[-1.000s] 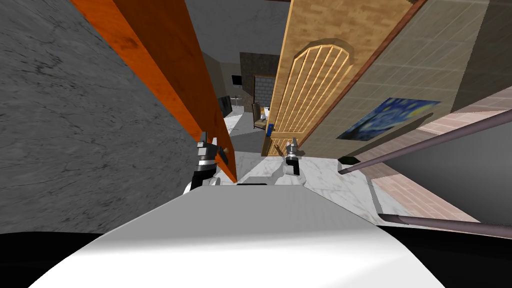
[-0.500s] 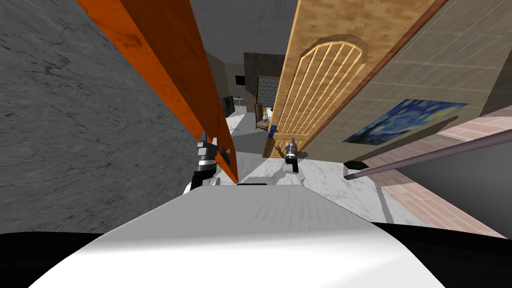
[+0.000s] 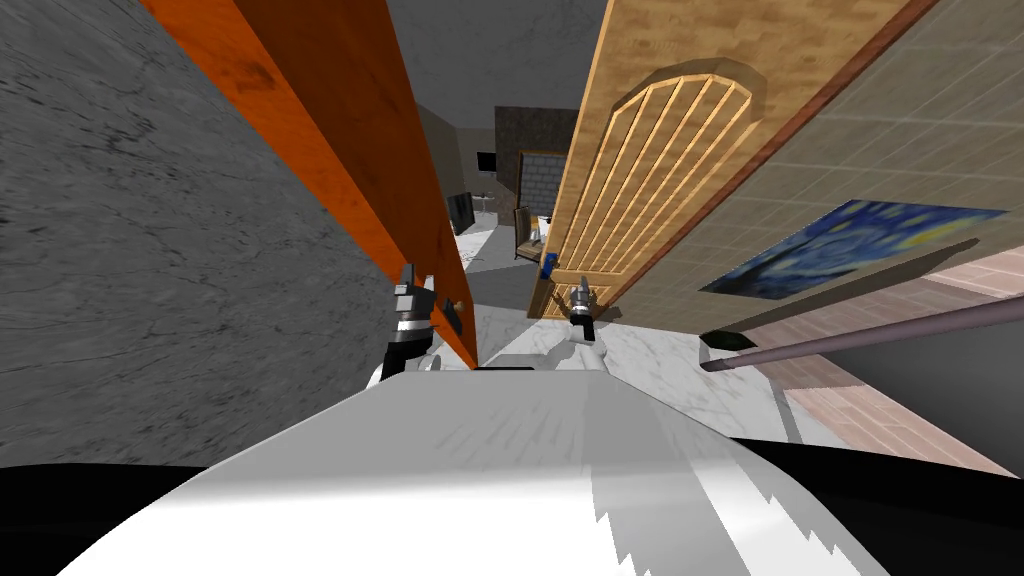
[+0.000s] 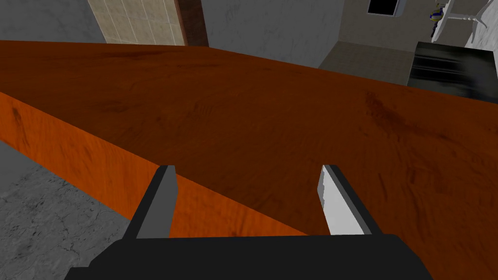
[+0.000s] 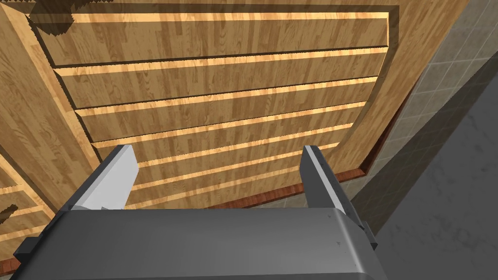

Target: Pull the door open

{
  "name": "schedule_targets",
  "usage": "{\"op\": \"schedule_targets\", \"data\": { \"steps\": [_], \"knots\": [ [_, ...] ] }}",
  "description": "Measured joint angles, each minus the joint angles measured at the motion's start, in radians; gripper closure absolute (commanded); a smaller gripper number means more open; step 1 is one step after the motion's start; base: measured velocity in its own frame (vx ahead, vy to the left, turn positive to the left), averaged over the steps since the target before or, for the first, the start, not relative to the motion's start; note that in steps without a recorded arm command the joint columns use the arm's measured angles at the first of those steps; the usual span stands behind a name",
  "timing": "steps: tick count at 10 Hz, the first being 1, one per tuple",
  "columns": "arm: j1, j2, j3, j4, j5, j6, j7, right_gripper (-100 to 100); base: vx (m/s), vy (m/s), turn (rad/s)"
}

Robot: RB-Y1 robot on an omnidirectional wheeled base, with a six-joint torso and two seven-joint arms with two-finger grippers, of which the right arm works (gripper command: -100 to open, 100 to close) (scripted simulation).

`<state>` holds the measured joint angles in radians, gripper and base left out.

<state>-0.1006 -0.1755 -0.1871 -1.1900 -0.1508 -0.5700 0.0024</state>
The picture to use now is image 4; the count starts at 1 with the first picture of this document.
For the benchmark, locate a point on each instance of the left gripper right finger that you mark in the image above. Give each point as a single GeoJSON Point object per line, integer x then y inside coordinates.
{"type": "Point", "coordinates": [342, 210]}

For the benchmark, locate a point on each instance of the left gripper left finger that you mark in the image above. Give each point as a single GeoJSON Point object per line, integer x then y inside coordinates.
{"type": "Point", "coordinates": [157, 208]}

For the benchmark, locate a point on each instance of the black cabinet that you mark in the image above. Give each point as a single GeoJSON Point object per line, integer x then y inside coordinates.
{"type": "Point", "coordinates": [451, 70]}

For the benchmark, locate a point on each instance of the dark window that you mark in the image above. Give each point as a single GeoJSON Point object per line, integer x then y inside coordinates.
{"type": "Point", "coordinates": [383, 6]}

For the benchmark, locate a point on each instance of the white round table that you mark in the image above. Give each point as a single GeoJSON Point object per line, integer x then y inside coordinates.
{"type": "Point", "coordinates": [457, 17]}

